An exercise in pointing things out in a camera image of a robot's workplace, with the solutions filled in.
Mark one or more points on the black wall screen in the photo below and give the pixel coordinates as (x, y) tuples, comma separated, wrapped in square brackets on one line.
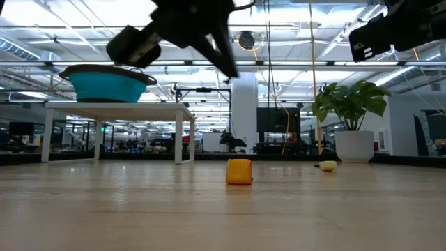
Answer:
[(278, 120)]

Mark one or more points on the yellow-orange toy cube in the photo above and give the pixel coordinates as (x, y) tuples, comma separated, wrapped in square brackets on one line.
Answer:
[(239, 172)]

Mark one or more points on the black aluminium table frame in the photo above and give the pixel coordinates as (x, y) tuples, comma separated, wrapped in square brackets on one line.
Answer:
[(278, 157)]

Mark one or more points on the white perforated metal shelf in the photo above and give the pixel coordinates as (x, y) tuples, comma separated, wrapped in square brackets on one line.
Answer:
[(122, 111)]

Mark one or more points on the black background gantry frame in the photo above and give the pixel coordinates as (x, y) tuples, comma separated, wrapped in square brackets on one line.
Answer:
[(203, 90)]

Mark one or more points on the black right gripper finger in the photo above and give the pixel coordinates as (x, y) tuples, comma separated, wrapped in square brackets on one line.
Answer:
[(376, 33), (376, 50)]

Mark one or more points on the green potted plant white pot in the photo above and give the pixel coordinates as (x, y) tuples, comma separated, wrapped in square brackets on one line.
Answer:
[(352, 101)]

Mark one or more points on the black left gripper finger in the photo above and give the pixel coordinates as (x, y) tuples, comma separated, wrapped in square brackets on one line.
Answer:
[(219, 59), (226, 42)]

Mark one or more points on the blue bowl with grey rim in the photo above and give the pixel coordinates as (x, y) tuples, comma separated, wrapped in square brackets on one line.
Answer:
[(108, 89)]

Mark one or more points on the white building column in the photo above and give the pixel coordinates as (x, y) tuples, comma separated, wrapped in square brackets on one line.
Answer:
[(244, 111)]

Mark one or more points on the black background robot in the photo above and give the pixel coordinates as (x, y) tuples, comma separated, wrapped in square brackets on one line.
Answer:
[(230, 141)]

